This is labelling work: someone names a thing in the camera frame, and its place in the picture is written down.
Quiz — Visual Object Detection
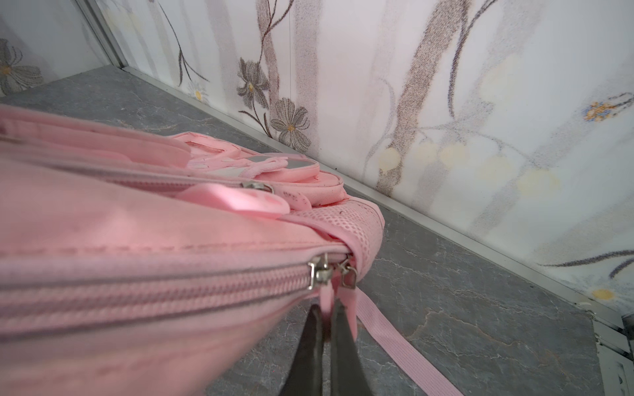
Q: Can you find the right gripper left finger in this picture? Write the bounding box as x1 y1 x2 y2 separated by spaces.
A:
279 305 325 396

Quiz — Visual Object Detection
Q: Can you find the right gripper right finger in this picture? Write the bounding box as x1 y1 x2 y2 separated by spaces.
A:
330 300 373 396

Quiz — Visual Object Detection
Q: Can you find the pink backpack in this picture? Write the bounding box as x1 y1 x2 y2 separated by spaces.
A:
1 106 458 395

